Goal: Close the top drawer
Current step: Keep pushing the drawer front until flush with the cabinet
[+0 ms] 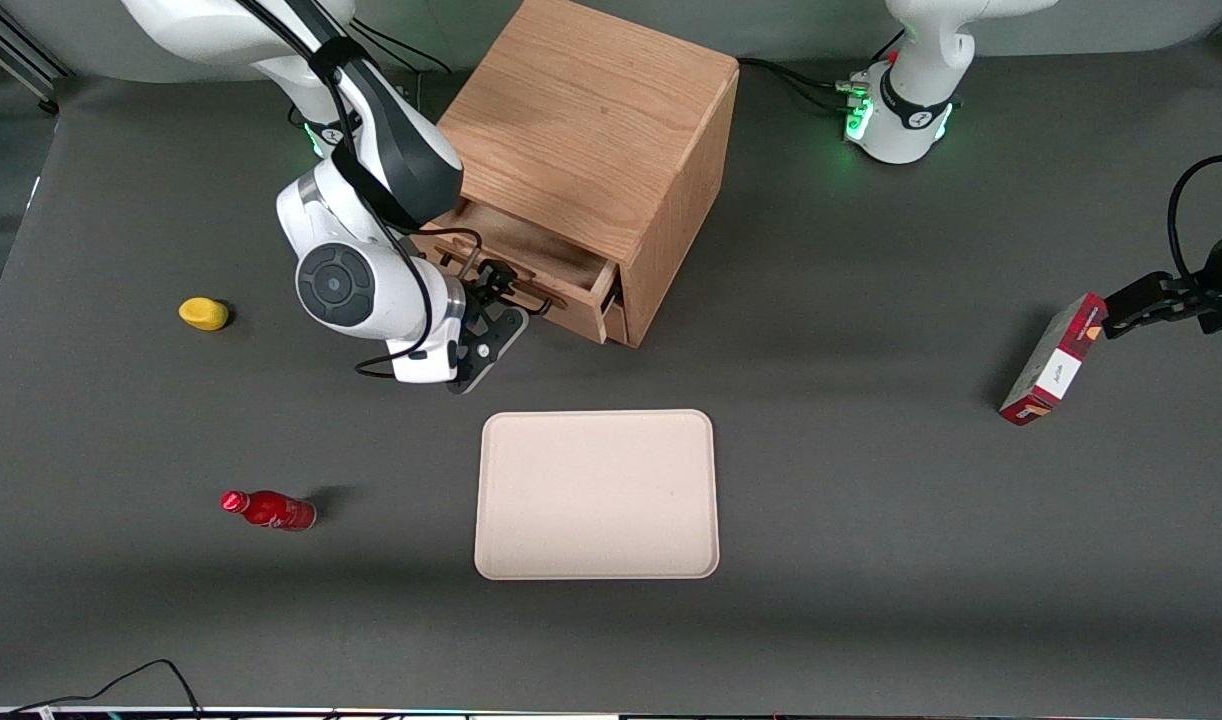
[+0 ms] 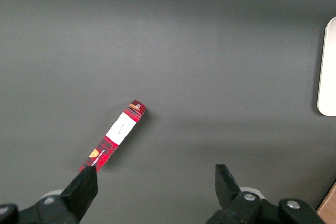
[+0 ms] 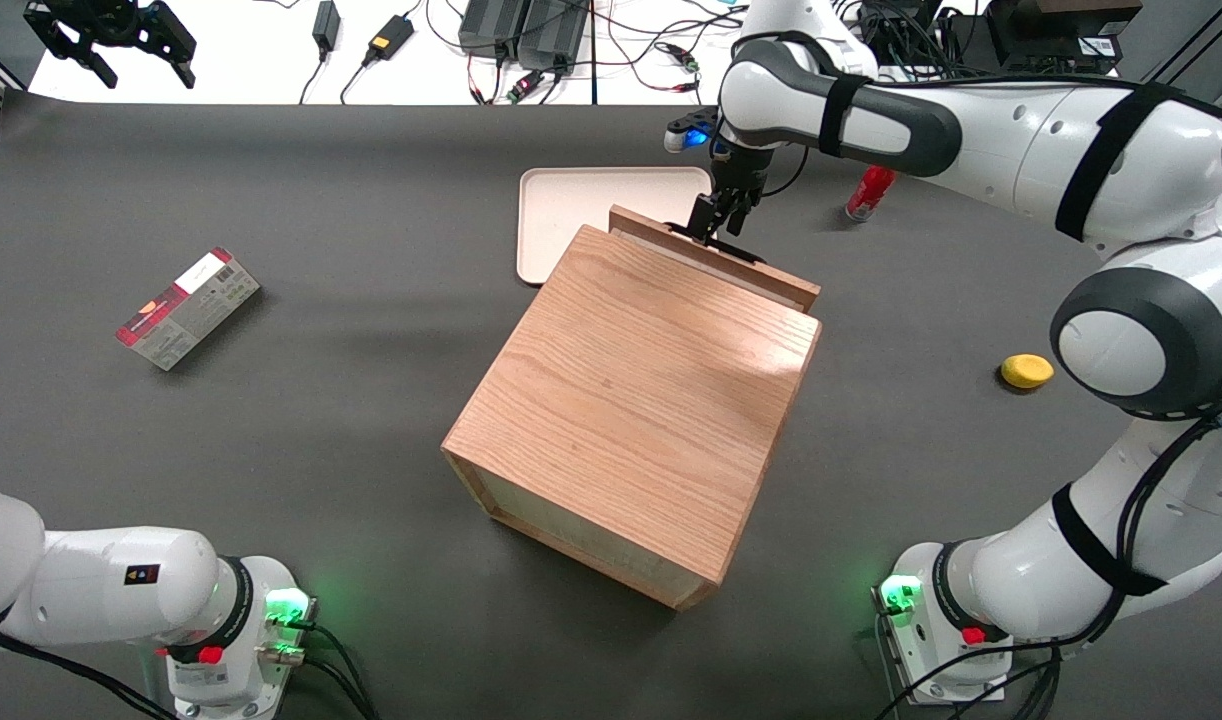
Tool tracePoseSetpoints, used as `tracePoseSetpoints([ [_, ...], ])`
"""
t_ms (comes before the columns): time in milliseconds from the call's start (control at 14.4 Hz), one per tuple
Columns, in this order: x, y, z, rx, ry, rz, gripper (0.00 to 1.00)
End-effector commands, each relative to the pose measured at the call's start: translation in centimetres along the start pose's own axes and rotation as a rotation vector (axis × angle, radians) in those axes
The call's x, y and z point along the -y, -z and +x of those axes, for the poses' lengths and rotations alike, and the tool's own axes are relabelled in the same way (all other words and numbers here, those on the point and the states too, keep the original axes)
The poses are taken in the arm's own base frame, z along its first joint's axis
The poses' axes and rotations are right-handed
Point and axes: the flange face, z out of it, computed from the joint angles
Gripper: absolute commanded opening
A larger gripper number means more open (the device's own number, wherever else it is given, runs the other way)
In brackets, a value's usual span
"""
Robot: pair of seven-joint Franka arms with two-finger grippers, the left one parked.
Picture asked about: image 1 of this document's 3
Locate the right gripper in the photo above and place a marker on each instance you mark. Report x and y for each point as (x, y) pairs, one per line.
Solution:
(483, 290)

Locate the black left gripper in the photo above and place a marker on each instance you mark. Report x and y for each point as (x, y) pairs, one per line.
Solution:
(1207, 297)

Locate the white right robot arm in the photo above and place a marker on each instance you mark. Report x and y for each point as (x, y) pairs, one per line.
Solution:
(371, 280)

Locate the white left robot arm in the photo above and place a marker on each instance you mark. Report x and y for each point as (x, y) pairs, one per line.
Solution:
(911, 110)

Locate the wooden drawer cabinet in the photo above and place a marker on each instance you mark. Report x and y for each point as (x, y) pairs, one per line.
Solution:
(591, 110)

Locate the red plaid cardboard box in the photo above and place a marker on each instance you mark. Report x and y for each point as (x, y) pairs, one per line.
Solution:
(1056, 365)

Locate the beige rectangular tray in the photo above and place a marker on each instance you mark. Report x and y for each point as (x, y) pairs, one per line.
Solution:
(596, 495)

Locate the yellow lemon toy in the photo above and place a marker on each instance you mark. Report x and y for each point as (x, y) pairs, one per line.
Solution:
(203, 314)

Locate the red bottle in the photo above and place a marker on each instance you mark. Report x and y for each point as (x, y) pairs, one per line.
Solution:
(271, 510)

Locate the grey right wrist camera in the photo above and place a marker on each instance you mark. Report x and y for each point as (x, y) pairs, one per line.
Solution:
(491, 345)

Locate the metal frame rail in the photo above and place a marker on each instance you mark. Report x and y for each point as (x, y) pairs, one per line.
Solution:
(11, 55)

